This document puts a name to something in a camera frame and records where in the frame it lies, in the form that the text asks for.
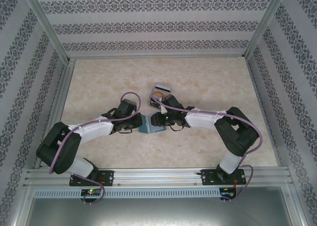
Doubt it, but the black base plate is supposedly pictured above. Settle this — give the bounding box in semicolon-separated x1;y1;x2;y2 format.
201;169;246;186
68;170;115;187

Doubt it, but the purple cable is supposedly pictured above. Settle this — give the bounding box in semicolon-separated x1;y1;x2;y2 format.
48;92;143;206
152;97;264;203

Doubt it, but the aluminium side rail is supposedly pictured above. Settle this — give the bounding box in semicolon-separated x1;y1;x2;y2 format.
34;59;76;170

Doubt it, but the blue box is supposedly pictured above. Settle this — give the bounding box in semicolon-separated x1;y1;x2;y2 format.
138;113;167;135

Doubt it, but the clear acrylic card box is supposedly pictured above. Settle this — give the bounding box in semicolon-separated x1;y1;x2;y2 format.
148;82;173;111

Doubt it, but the grey metal sheet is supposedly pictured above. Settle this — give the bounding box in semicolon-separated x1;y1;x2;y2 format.
24;197;304;226

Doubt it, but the aluminium mounting rail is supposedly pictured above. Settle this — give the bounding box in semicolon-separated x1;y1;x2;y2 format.
23;168;291;187

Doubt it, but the slotted grey cable duct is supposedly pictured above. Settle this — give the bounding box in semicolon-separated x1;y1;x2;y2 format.
33;187;221;199

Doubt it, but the aluminium frame beam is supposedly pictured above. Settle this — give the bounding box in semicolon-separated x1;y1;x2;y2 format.
66;54;246;61

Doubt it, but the aluminium frame post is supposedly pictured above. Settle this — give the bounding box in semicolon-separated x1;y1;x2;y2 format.
241;0;290;59
21;0;72;64

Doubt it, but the small circuit board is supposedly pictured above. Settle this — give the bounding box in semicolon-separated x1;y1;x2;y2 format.
220;187;238;200
81;188;103;197

